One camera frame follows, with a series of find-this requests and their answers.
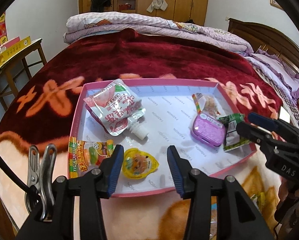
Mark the purple candy tin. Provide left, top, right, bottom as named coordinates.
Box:
left=191, top=113, right=226, bottom=147

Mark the wooden headboard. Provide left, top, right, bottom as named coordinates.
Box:
left=228, top=18, right=299, bottom=74

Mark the pink shallow cardboard box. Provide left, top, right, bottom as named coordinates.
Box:
left=68, top=77, right=257, bottom=198

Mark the orange burger gummy packet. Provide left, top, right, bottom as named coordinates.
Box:
left=68, top=137, right=114, bottom=179

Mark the folded purple quilt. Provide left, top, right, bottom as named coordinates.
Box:
left=63, top=11, right=254, bottom=53

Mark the wooden side table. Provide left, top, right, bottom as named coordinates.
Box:
left=0, top=37, right=47, bottom=111

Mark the yellow jelly cup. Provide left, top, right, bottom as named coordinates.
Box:
left=122, top=148, right=159, bottom=180

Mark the clear rainbow candy packet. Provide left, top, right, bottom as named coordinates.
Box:
left=192, top=93, right=221, bottom=118

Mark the white smartphone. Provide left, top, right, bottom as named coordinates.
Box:
left=278, top=106, right=290, bottom=123

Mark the beige cloth on wardrobe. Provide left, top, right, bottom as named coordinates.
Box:
left=146, top=0, right=168, bottom=13

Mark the yellow flat box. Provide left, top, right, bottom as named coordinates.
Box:
left=0, top=36, right=31, bottom=67

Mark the white red drink pouch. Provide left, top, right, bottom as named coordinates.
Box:
left=84, top=79, right=149, bottom=140

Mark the purple ruffled pillow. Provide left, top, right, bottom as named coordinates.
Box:
left=244, top=49, right=299, bottom=131

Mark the yellow candy packet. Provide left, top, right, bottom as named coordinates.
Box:
left=250, top=192, right=266, bottom=212

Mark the metal spring clip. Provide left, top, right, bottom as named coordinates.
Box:
left=25, top=144, right=57, bottom=221

